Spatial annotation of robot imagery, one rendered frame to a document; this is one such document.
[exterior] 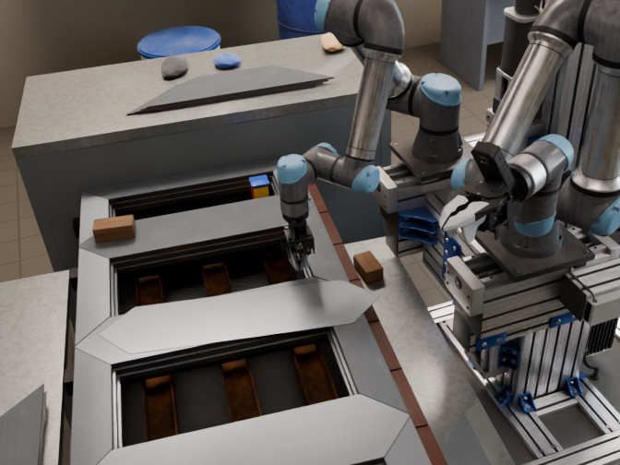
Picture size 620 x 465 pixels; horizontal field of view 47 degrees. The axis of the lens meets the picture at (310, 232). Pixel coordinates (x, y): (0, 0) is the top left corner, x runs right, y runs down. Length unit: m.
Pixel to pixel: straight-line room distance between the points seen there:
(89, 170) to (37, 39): 2.59
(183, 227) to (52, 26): 2.98
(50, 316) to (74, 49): 3.09
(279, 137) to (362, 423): 1.25
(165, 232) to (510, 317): 1.06
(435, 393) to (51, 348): 1.06
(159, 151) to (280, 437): 1.25
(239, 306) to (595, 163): 0.95
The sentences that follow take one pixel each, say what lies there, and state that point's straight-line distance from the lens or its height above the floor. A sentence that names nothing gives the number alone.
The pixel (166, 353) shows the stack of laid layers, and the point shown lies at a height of 0.86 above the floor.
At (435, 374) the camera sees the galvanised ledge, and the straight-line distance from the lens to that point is 2.01.
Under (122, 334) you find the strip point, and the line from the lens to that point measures 1.95.
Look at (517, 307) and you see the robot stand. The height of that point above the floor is 0.89.
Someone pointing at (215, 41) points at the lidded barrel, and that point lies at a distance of 4.43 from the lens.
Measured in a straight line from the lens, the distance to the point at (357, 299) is 1.93.
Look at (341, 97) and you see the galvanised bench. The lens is 2.57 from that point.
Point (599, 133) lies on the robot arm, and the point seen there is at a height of 1.40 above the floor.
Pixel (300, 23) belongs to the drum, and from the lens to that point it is 4.50.
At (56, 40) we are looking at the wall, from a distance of 5.10.
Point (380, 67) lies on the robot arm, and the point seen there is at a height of 1.44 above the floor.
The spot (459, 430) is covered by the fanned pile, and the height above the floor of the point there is 0.72.
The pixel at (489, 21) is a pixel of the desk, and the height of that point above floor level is 0.46.
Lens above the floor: 2.14
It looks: 36 degrees down
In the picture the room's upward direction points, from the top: 4 degrees counter-clockwise
